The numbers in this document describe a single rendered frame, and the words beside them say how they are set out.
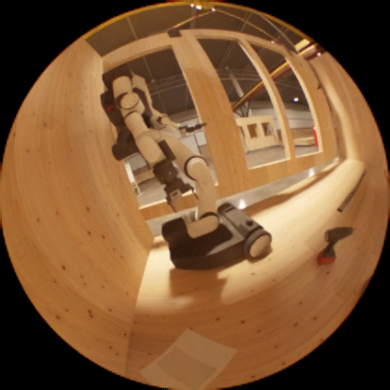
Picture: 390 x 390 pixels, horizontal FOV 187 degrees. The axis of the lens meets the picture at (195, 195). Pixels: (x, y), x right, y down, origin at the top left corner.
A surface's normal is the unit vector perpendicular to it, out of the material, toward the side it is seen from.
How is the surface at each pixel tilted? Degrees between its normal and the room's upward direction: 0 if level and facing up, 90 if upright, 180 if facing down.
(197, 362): 0
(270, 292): 0
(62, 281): 90
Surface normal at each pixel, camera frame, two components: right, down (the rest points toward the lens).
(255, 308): -0.31, -0.90
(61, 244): 0.95, -0.33
